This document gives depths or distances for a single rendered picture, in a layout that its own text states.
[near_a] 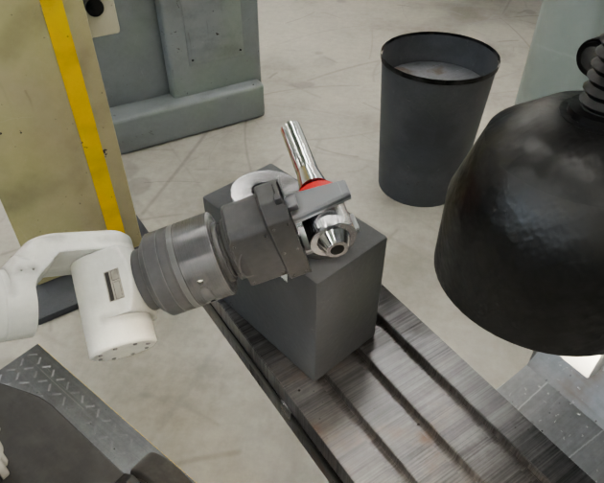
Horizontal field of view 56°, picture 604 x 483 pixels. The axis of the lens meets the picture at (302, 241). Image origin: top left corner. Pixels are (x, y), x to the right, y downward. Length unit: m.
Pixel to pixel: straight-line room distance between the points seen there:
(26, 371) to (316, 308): 1.06
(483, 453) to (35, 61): 1.64
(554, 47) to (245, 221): 0.32
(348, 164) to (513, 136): 2.68
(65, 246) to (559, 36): 0.45
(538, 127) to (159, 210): 2.49
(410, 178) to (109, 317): 2.06
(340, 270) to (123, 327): 0.24
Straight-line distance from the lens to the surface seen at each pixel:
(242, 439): 1.81
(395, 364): 0.80
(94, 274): 0.59
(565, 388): 0.90
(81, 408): 1.48
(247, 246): 0.54
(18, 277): 0.56
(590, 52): 0.24
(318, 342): 0.71
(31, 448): 1.25
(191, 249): 0.54
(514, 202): 0.16
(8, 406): 1.33
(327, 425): 0.74
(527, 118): 0.18
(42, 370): 1.58
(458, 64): 2.70
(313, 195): 0.55
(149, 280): 0.55
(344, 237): 0.54
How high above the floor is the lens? 1.57
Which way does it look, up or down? 41 degrees down
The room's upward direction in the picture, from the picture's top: straight up
